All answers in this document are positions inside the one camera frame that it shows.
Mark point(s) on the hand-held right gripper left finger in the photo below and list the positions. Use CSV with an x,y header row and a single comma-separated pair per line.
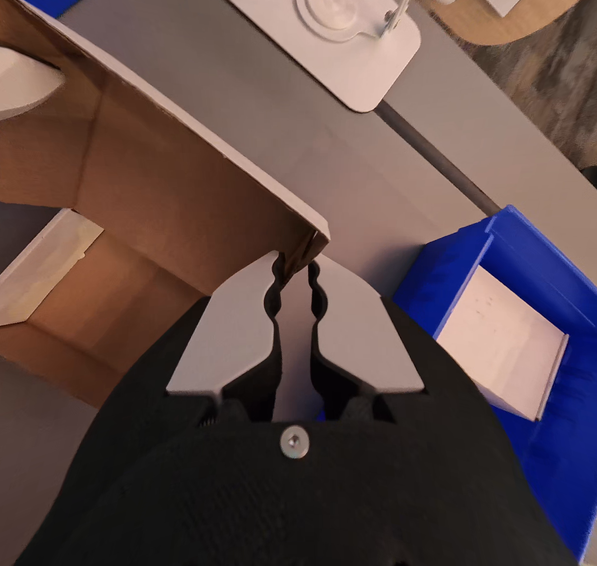
x,y
233,333

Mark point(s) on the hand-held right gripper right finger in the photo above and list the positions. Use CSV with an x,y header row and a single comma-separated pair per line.
x,y
359,337

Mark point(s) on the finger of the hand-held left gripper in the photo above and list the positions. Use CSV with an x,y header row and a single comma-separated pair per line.
x,y
23,81

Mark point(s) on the brown cardboard box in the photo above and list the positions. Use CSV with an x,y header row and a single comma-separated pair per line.
x,y
163,183

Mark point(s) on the white cardboard box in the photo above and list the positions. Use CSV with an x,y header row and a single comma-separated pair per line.
x,y
494,337

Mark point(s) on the white document stand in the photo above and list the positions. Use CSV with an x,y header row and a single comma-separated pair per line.
x,y
266,30

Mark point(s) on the wooden stand board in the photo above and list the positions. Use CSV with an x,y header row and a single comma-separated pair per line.
x,y
513,30

